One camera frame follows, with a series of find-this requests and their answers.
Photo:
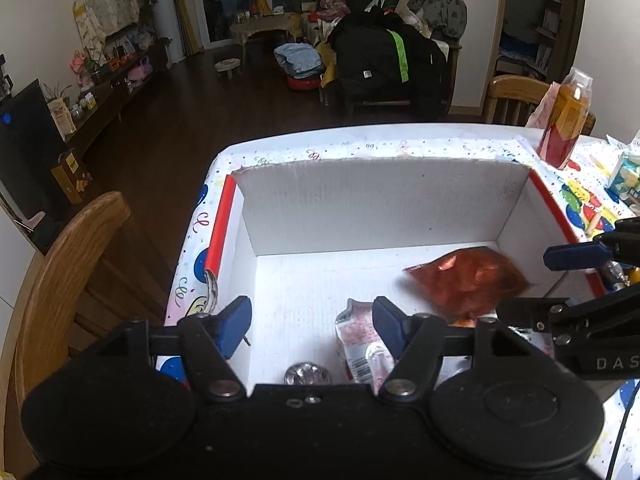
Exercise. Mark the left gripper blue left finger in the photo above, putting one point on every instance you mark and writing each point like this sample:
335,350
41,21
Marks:
207,343

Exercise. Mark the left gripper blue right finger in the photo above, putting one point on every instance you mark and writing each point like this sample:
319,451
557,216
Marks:
417,345

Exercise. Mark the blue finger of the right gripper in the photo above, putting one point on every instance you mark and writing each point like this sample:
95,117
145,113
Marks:
591,255

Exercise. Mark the pink drink pouch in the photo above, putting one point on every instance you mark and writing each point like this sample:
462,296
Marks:
367,360

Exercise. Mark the copper red foil bag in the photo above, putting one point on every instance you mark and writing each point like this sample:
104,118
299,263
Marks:
468,283

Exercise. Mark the silver foil candy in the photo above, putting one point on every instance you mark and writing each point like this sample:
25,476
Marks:
307,374

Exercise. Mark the balloon pattern tablecloth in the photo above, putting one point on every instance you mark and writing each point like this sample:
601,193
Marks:
502,406

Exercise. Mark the soft tissue pack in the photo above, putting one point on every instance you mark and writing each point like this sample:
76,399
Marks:
623,185

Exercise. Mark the red white cardboard box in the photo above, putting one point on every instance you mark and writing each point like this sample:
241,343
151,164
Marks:
304,238

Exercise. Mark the wooden chair near box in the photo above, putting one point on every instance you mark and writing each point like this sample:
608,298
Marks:
101,270

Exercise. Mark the orange drink bottle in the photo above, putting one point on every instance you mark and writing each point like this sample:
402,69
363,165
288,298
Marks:
567,118

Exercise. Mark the wooden chair with pink cloth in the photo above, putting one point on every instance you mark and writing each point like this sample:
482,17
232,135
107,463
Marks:
519,101

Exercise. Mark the black jacket on chair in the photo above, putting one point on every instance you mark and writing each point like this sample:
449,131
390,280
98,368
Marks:
380,58

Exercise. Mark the dark tv cabinet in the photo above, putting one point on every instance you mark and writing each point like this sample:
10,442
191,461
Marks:
43,136

